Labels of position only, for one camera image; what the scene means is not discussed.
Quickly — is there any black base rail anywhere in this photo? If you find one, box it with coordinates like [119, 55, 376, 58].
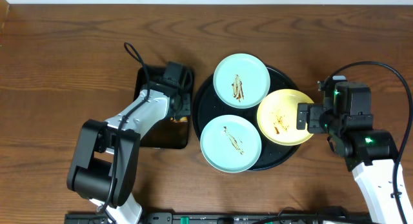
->
[63, 211, 375, 224]

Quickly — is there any black rectangular water tray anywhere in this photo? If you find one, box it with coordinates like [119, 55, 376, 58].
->
[134, 66, 191, 149]

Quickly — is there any mint green plate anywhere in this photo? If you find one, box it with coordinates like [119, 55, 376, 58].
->
[213, 53, 270, 109]
[200, 115, 261, 173]

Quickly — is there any orange green sponge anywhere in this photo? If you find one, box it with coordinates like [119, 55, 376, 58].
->
[170, 116, 188, 123]

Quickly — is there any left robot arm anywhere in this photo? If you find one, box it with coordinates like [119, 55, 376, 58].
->
[66, 62, 194, 223]

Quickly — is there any black round tray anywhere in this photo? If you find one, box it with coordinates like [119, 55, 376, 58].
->
[192, 65, 299, 171]

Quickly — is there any yellow plate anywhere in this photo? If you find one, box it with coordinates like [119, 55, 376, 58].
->
[257, 89, 314, 146]

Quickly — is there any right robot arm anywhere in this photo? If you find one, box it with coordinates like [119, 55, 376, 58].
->
[296, 79, 412, 223]

